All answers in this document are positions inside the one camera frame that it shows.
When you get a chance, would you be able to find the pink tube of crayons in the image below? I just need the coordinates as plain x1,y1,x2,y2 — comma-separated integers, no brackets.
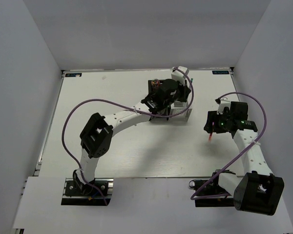
151,79,160,89

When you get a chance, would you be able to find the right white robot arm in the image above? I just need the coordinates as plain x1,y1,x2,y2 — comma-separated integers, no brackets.
204,99,284,216

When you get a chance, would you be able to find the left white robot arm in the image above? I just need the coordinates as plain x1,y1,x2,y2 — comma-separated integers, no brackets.
73,78,191,195

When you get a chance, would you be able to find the white mesh organizer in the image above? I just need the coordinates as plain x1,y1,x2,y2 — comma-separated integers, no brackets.
168,101,192,122

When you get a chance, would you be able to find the black mesh organizer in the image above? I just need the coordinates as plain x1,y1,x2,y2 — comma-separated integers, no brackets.
148,79,171,121

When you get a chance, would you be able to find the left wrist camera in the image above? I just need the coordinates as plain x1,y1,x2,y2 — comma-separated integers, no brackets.
171,66,189,86

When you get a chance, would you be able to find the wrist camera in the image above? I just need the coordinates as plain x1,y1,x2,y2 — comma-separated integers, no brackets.
215,97,231,115
171,66,189,86

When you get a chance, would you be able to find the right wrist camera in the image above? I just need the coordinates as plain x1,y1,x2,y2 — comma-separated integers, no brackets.
215,97,231,115

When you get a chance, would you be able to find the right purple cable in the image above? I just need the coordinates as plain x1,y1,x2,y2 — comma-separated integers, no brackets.
190,92,267,201

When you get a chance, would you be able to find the purple cable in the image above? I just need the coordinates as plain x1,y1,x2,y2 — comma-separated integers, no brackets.
190,92,267,201
61,67,195,205

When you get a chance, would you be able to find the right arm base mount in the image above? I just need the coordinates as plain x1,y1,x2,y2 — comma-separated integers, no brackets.
194,183,234,208

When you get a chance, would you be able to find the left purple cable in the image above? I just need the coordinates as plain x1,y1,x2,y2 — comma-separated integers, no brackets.
61,67,195,205

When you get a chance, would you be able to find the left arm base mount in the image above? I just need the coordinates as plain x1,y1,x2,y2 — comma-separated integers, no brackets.
61,172,114,206

